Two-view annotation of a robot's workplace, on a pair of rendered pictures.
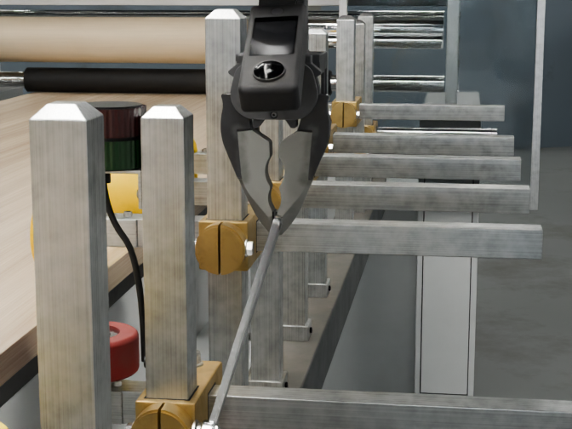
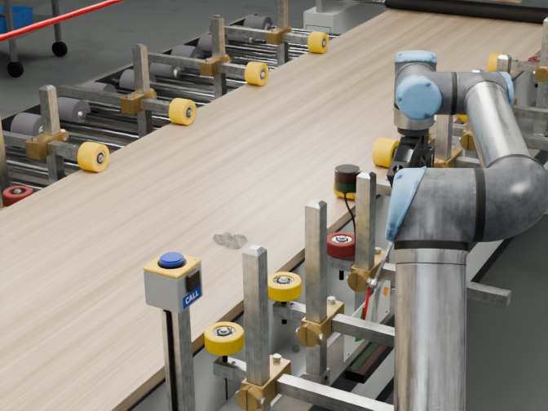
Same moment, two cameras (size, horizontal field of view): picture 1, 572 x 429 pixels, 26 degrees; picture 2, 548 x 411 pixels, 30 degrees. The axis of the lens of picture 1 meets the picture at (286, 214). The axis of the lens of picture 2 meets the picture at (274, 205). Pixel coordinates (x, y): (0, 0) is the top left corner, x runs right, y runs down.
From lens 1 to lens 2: 1.42 m
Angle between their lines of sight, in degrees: 24
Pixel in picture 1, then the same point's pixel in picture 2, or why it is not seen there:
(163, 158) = (363, 191)
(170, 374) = (363, 260)
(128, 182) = (385, 150)
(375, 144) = (532, 115)
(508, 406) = (481, 289)
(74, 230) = (315, 236)
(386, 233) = not seen: hidden behind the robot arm
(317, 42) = (503, 63)
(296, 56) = (408, 164)
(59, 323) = (311, 260)
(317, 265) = not seen: hidden behind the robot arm
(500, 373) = not seen: outside the picture
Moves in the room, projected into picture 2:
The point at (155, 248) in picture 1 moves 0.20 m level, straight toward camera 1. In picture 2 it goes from (360, 219) to (342, 258)
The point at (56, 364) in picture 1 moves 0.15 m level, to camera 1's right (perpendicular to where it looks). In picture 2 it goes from (310, 271) to (378, 281)
